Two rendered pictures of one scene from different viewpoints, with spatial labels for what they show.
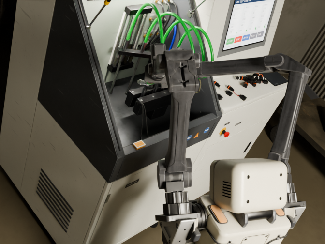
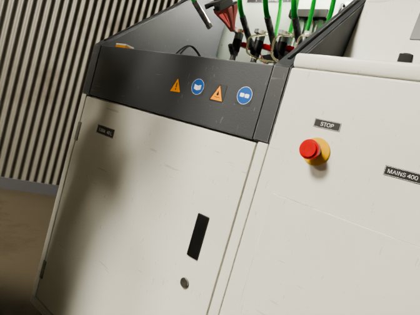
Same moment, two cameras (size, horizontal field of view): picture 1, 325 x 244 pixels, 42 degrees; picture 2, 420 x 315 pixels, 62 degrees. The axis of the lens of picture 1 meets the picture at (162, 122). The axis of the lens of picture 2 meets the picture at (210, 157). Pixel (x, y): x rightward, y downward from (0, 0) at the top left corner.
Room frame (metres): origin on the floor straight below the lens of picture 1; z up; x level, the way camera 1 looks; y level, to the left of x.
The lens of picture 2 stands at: (1.78, -0.98, 0.78)
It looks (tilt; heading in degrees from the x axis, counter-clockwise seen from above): 4 degrees down; 95
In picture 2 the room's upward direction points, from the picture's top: 16 degrees clockwise
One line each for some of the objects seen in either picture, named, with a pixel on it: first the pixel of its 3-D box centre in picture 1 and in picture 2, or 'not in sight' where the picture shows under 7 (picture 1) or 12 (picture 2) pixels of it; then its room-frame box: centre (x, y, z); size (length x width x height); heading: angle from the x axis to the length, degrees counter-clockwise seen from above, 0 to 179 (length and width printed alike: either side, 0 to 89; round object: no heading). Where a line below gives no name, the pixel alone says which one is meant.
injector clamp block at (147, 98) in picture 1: (155, 100); not in sight; (1.77, 0.07, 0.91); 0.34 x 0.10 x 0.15; 148
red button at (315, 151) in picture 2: (225, 133); (312, 150); (1.90, -0.34, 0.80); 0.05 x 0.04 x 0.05; 148
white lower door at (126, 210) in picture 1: (143, 201); (121, 237); (1.53, -0.08, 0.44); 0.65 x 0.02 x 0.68; 148
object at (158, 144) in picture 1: (167, 143); (167, 85); (1.54, -0.06, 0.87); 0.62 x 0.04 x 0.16; 148
